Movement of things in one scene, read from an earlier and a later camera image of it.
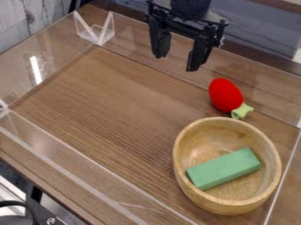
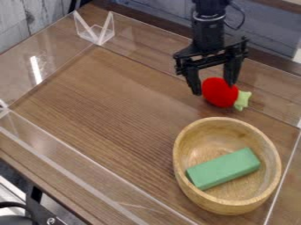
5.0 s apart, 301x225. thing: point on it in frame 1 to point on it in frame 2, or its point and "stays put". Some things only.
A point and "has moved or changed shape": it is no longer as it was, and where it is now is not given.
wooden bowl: x=209 y=139 stays put
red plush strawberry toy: x=228 y=97 has moved or changed shape
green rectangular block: x=224 y=168 stays put
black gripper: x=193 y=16 to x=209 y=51
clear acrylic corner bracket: x=96 y=33 stays put
